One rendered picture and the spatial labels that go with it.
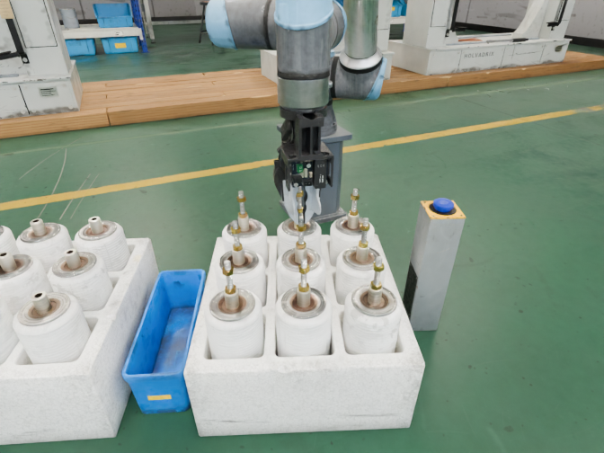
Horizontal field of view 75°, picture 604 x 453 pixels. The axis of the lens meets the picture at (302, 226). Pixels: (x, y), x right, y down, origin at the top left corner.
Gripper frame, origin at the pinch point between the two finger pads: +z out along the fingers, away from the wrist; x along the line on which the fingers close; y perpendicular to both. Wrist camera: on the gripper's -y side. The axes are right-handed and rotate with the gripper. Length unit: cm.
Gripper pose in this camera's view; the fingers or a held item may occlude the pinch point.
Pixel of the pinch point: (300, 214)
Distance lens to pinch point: 70.9
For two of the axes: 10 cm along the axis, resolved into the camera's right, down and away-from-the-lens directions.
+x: 9.7, -1.2, 1.9
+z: 0.0, 8.5, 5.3
